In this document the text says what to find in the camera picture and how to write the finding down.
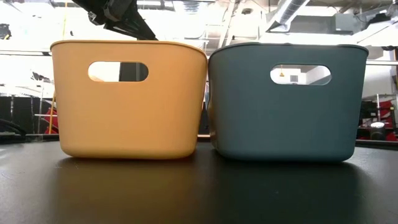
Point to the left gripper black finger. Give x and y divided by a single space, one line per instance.
133 72

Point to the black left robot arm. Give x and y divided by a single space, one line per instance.
105 6

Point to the yellow plastic bin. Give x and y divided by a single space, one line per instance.
127 115

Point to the red equipment behind table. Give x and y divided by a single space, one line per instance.
53 123

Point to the black device on shelf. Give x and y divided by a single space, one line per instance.
4 31

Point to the blue plastic bin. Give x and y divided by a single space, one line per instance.
286 124

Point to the grey horizontal bar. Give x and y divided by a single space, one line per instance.
382 63

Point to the black cylinder with white top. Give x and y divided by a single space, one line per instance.
377 130

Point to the red machine with black parts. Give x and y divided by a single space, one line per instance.
385 115

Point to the silver ceiling air duct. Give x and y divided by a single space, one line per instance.
287 12

